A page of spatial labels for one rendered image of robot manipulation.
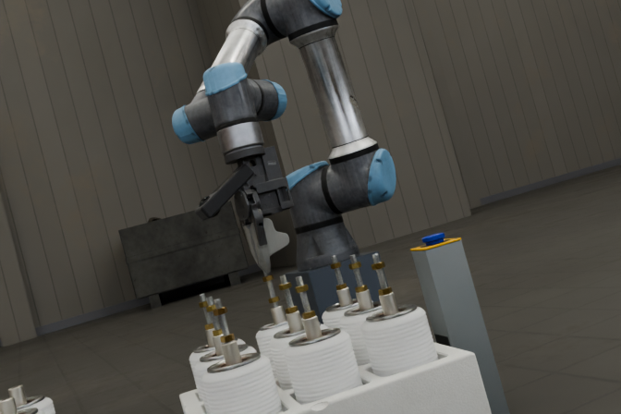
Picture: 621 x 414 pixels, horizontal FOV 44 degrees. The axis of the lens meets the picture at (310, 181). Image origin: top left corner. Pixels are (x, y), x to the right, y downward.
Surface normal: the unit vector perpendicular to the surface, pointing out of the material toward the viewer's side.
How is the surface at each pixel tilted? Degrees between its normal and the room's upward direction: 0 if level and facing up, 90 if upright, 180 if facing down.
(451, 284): 90
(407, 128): 90
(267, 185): 89
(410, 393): 90
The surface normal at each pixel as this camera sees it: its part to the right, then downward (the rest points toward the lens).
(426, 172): 0.35, -0.14
